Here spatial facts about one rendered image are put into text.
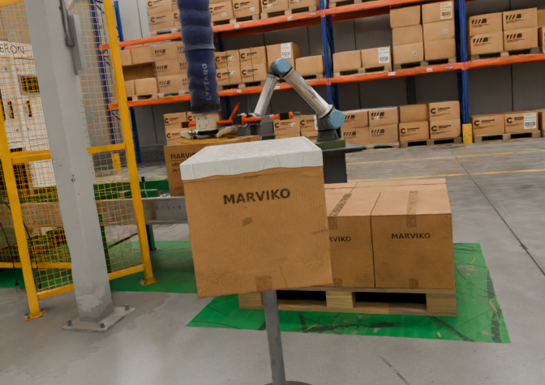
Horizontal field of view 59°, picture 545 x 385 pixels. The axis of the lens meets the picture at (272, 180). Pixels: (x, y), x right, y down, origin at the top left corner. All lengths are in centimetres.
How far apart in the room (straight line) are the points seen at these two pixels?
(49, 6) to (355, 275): 218
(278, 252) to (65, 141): 174
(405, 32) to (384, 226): 817
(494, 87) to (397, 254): 948
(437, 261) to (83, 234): 193
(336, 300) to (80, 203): 153
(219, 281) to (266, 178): 33
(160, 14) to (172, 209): 873
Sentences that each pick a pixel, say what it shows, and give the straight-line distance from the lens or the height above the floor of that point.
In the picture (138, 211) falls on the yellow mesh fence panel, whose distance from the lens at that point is 348.
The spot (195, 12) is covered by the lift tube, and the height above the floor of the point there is 185.
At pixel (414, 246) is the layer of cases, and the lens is 258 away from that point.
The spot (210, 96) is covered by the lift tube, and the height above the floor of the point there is 127.
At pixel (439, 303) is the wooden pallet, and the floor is 7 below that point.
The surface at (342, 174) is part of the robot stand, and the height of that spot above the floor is 52.
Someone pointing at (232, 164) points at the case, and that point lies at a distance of 136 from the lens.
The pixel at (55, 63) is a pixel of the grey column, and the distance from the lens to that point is 290.
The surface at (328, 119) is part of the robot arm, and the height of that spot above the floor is 100.
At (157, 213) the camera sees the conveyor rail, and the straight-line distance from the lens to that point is 352.
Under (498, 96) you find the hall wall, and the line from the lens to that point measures 1188.
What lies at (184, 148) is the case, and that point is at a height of 92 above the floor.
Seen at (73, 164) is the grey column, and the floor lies 95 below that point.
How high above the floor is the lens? 116
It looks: 9 degrees down
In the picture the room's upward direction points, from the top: 6 degrees counter-clockwise
